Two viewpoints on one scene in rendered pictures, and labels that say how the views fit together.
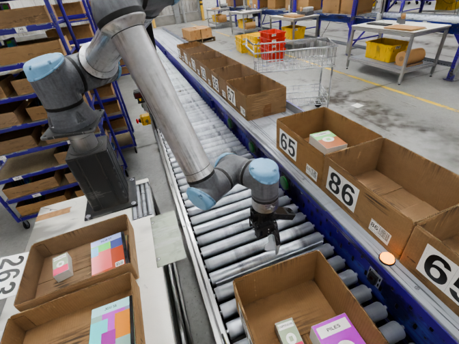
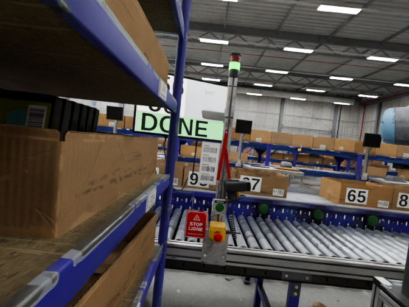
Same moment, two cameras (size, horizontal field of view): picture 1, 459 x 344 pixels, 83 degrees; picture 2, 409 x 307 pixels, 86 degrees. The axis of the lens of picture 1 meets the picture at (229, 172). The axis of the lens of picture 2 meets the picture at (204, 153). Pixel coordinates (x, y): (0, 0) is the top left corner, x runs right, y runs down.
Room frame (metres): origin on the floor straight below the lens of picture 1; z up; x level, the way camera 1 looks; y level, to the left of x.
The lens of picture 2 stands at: (1.75, 1.58, 1.24)
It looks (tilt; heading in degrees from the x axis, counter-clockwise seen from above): 3 degrees down; 286
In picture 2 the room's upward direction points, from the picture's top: 6 degrees clockwise
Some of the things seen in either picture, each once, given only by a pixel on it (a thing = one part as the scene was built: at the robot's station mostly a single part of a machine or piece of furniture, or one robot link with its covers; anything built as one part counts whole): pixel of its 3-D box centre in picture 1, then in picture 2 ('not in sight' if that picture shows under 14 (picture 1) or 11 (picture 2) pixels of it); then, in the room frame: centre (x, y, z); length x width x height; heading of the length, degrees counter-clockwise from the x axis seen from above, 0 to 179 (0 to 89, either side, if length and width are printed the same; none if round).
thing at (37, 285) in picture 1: (83, 260); not in sight; (0.67, 0.62, 0.80); 0.38 x 0.28 x 0.10; 108
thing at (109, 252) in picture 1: (108, 253); not in sight; (0.70, 0.53, 0.79); 0.19 x 0.14 x 0.02; 21
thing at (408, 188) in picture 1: (389, 189); (401, 197); (0.69, -0.57, 0.96); 0.39 x 0.29 x 0.17; 16
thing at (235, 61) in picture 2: not in sight; (234, 63); (1.95, 0.55, 1.62); 0.05 x 0.05 x 0.06
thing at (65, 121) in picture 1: (69, 112); not in sight; (1.11, 0.66, 1.25); 0.19 x 0.19 x 0.10
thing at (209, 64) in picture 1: (220, 71); (160, 171); (2.57, -0.03, 0.96); 0.39 x 0.29 x 0.17; 16
